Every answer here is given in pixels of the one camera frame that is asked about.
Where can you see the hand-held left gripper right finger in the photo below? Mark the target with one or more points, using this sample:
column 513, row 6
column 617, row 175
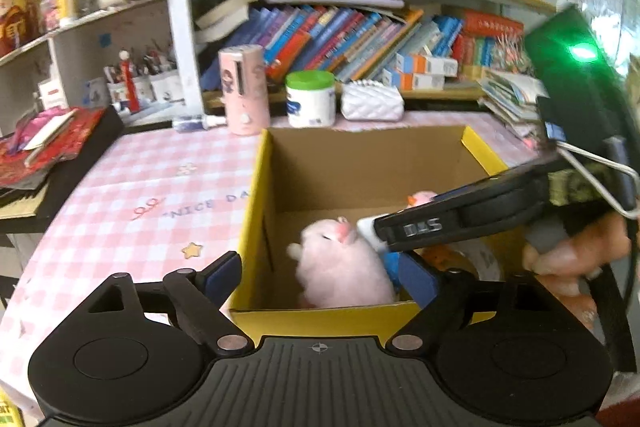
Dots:
column 417, row 279

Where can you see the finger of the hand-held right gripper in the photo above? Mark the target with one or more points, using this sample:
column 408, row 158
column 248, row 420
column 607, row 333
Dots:
column 465, row 193

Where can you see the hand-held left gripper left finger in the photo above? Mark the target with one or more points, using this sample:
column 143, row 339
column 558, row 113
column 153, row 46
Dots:
column 225, row 274

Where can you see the yellow tape roll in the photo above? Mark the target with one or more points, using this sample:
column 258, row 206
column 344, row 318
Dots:
column 480, row 259

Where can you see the pink plush toy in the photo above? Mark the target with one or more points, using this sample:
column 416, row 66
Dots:
column 340, row 267

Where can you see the yellow cardboard box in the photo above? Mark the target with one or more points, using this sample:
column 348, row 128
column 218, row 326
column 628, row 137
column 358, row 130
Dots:
column 325, row 172

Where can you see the person's right hand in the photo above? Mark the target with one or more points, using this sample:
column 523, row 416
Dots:
column 565, row 257

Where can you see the stack of paper booklets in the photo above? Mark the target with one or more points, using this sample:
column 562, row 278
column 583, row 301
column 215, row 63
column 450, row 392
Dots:
column 510, row 102

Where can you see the white orange medicine box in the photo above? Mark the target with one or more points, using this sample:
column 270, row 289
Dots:
column 415, row 81
column 427, row 64

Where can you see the small white quilted purse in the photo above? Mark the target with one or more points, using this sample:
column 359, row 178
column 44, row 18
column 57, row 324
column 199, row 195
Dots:
column 372, row 99

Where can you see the pink checked tablecloth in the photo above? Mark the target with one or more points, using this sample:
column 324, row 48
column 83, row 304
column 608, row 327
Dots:
column 125, row 187

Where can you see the pink humidifier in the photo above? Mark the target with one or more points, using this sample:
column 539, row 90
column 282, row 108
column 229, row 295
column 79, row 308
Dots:
column 245, row 97

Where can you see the white jar green lid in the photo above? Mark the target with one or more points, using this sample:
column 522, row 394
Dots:
column 310, row 104

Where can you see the black electronic keyboard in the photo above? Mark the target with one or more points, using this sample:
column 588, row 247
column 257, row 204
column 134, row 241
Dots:
column 75, row 172

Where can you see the long row of colourful books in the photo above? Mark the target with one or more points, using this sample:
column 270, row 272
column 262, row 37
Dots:
column 350, row 37

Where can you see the red foil paper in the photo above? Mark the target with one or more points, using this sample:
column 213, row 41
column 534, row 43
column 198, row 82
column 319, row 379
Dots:
column 20, row 167

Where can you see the white shelf unit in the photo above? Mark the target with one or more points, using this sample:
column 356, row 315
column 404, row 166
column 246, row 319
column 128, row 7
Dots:
column 180, row 32

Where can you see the white paper bag red label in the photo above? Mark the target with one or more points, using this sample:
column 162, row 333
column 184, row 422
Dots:
column 52, row 96

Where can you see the yellow plastic bag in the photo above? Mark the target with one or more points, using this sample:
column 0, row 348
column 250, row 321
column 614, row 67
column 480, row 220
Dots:
column 7, row 409

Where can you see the stacked cream books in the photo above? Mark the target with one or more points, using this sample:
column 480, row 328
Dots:
column 225, row 14

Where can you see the red gold figurine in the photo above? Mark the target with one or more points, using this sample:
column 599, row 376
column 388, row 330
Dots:
column 12, row 17

